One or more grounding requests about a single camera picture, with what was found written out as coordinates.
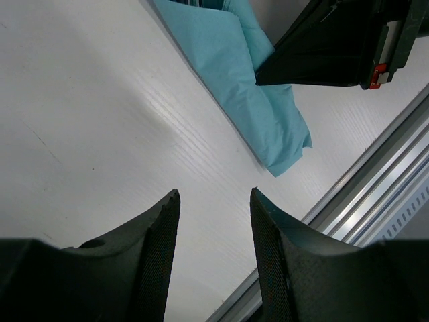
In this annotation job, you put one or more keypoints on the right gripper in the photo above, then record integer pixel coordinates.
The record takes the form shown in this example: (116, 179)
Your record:
(325, 44)

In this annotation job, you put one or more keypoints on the white slotted cable duct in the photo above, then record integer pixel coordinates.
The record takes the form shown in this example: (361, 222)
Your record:
(403, 216)

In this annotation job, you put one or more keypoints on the teal paper napkin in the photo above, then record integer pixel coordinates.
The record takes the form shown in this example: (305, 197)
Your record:
(224, 44)

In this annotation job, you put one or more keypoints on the aluminium mounting rail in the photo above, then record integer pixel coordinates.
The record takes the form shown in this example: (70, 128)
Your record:
(367, 196)

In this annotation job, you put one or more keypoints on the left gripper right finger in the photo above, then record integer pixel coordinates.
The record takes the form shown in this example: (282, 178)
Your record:
(305, 275)

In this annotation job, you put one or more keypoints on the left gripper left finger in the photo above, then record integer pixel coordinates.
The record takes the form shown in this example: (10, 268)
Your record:
(122, 275)

